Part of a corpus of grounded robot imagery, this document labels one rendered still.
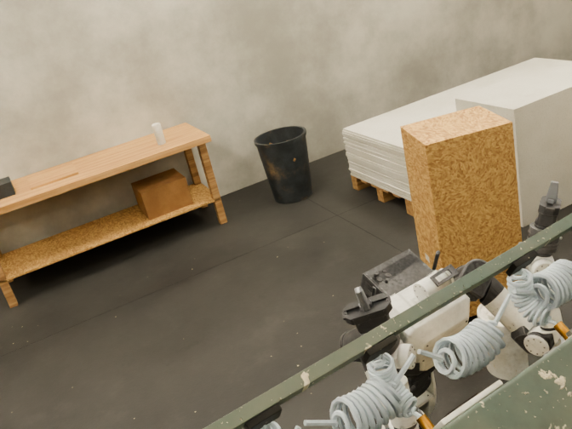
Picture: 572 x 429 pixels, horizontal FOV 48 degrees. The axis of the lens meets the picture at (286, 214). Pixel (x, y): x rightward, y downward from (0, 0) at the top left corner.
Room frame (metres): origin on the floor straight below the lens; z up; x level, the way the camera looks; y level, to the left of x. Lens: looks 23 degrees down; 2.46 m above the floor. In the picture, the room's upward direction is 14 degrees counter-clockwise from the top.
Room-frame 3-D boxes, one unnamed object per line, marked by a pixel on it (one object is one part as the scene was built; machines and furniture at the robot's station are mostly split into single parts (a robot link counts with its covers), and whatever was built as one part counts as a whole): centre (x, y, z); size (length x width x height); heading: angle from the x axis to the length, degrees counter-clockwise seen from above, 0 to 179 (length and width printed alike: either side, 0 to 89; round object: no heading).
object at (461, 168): (3.49, -1.05, 0.63); 0.50 x 0.42 x 1.25; 94
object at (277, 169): (6.11, -0.12, 0.33); 0.52 x 0.52 x 0.65
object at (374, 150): (5.88, -2.03, 0.31); 2.46 x 1.04 x 0.63; 111
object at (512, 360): (2.88, -1.04, 0.24); 0.32 x 0.30 x 0.47; 111
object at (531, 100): (4.84, -2.11, 0.48); 1.00 x 0.64 x 0.95; 111
